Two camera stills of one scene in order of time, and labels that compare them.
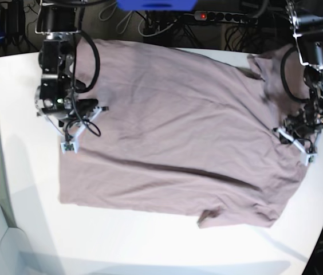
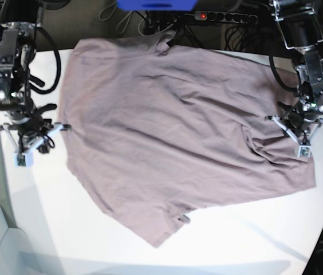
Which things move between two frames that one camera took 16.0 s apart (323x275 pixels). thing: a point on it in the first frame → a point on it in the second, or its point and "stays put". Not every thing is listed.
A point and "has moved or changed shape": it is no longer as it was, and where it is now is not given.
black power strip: x=241 y=18 stays put
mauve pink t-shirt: x=183 y=133 has moved or changed shape
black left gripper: x=61 y=102 → x=30 y=123
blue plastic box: x=157 y=5 stays put
